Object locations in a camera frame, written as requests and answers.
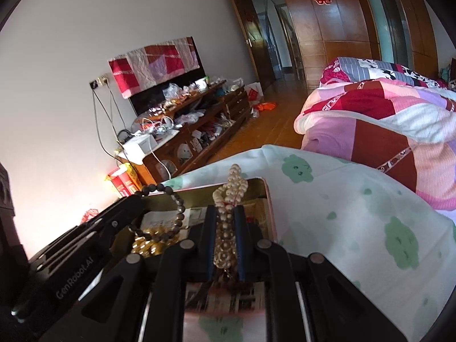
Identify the wooden door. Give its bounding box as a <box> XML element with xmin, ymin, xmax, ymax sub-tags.
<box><xmin>228</xmin><ymin>0</ymin><xmax>276</xmax><ymax>82</ymax></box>

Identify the red and yellow box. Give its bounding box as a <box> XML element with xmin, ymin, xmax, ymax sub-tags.
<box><xmin>104</xmin><ymin>163</ymin><xmax>143</xmax><ymax>197</ymax></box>

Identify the gold bead bracelet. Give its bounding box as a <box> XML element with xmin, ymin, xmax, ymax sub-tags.
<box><xmin>131</xmin><ymin>226</ymin><xmax>179</xmax><ymax>257</ymax></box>

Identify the wooden television cabinet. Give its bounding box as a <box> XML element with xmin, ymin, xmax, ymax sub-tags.
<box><xmin>116</xmin><ymin>80</ymin><xmax>252</xmax><ymax>186</ymax></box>

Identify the cream pearl necklace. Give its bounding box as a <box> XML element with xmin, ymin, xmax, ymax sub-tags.
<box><xmin>212</xmin><ymin>164</ymin><xmax>249</xmax><ymax>269</ymax></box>

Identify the black power cable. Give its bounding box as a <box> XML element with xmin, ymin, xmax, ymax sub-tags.
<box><xmin>92</xmin><ymin>85</ymin><xmax>125</xmax><ymax>157</ymax></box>

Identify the red patchwork television cover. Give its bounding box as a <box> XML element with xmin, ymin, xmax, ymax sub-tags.
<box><xmin>108</xmin><ymin>36</ymin><xmax>201</xmax><ymax>99</ymax></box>

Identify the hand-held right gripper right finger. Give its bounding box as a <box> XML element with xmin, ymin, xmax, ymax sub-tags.
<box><xmin>233</xmin><ymin>206</ymin><xmax>408</xmax><ymax>342</ymax></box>

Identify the brown wooden bead bracelet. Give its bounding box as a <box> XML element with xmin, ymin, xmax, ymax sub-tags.
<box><xmin>133</xmin><ymin>182</ymin><xmax>186</xmax><ymax>246</ymax></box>

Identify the brown wooden wardrobe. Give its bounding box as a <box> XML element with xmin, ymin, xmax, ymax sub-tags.
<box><xmin>214</xmin><ymin>0</ymin><xmax>439</xmax><ymax>91</ymax></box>

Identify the printed paper leaflet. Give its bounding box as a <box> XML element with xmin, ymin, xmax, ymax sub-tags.
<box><xmin>141</xmin><ymin>207</ymin><xmax>207</xmax><ymax>232</ymax></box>

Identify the pink patchwork quilt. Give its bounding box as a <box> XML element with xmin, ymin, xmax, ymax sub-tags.
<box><xmin>294</xmin><ymin>57</ymin><xmax>456</xmax><ymax>211</ymax></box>

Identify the white paper bag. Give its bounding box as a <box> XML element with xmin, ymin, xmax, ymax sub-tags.
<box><xmin>245</xmin><ymin>83</ymin><xmax>265</xmax><ymax>101</ymax></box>

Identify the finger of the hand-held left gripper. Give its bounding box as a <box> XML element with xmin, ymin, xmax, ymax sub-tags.
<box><xmin>53</xmin><ymin>194</ymin><xmax>146</xmax><ymax>272</ymax></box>

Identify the white charger with cable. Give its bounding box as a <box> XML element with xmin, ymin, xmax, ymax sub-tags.
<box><xmin>141</xmin><ymin>116</ymin><xmax>172</xmax><ymax>182</ymax></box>

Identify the white cardboard box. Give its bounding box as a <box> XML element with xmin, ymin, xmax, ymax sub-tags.
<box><xmin>123</xmin><ymin>133</ymin><xmax>159</xmax><ymax>159</ymax></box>

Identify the pile of clear plastic bags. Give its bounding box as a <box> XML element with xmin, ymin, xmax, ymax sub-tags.
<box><xmin>162</xmin><ymin>83</ymin><xmax>189</xmax><ymax>100</ymax></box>

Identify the black television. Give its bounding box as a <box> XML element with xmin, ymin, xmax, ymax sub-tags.
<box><xmin>129</xmin><ymin>36</ymin><xmax>207</xmax><ymax>116</ymax></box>

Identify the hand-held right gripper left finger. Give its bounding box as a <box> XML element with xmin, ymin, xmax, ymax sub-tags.
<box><xmin>37</xmin><ymin>207</ymin><xmax>218</xmax><ymax>342</ymax></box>

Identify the pink cookie tin box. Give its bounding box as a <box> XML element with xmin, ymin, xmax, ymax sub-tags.
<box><xmin>110</xmin><ymin>176</ymin><xmax>282</xmax><ymax>325</ymax></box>

